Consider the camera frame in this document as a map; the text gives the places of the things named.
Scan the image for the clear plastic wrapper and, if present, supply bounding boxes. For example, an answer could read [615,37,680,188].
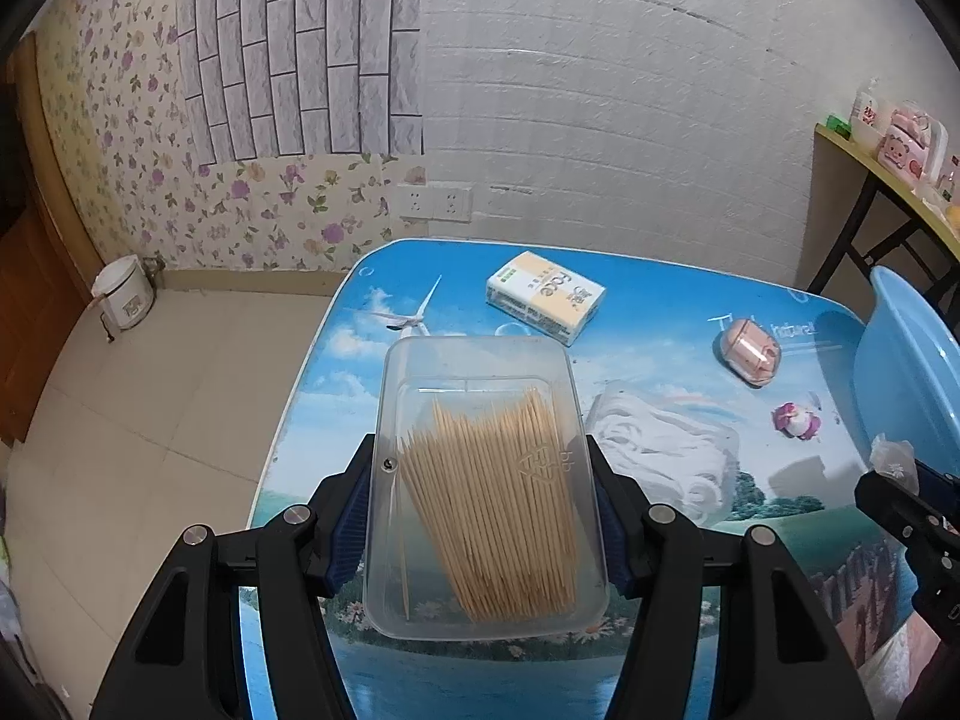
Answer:
[869,434,919,496]

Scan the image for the small pink white toy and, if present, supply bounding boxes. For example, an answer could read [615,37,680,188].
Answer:
[771,392,822,440]

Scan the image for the clear toothpick box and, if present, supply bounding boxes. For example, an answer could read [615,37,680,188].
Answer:
[363,335,608,642]

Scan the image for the blue plastic basin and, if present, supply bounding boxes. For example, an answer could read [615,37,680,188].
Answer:
[853,266,960,476]

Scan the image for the pink earbud case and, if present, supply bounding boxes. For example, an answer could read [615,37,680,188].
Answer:
[715,319,781,388]

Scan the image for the yellow side table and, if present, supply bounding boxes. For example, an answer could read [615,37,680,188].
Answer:
[796,124,958,314]

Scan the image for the green small box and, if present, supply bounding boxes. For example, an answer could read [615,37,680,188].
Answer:
[825,114,851,140]

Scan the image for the white rice cooker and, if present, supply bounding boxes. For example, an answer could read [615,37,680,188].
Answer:
[91,254,156,343]

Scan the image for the white lotion bottle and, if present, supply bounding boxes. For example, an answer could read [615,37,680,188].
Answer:
[850,78,892,156]

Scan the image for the yellow white tissue pack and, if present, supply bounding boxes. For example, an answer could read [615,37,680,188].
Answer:
[485,250,607,346]

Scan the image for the white wall socket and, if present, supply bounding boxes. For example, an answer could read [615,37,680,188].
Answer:
[392,182,472,223]

